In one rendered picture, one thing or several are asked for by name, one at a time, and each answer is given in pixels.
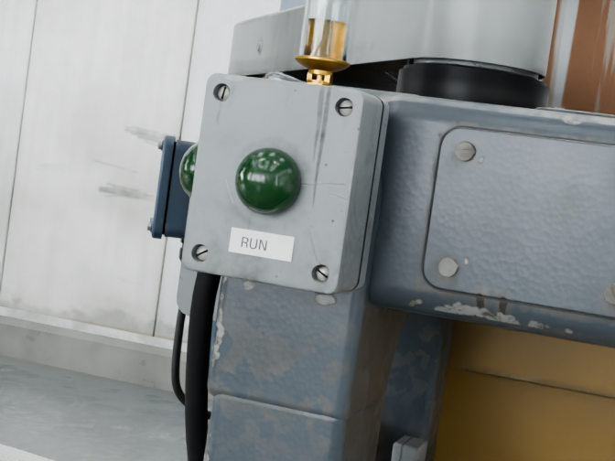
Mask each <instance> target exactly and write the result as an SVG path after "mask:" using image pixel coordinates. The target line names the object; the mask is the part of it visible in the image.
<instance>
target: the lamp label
mask: <svg viewBox="0 0 615 461"><path fill-rule="evenodd" d="M294 239H295V237H290V236H285V235H278V234H273V233H267V232H261V231H256V230H245V229H239V228H234V227H232V232H231V238H230V245H229V252H237V253H242V254H248V255H253V256H259V257H265V258H270V259H276V260H281V261H287V262H291V259H292V252H293V245H294Z"/></svg>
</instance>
